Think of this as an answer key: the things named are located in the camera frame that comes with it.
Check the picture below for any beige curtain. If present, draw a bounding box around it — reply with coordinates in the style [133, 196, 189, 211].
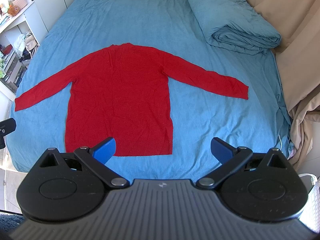
[247, 0, 319, 170]

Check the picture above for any white cable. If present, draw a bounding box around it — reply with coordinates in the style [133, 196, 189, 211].
[278, 134, 318, 186]

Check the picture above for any red long-sleeve sweater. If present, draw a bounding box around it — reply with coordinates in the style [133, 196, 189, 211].
[15, 43, 248, 157]

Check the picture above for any white shelf unit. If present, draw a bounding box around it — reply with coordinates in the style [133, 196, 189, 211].
[0, 0, 49, 103]

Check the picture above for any folded blue duvet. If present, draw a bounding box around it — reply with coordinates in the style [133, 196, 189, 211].
[188, 0, 281, 55]

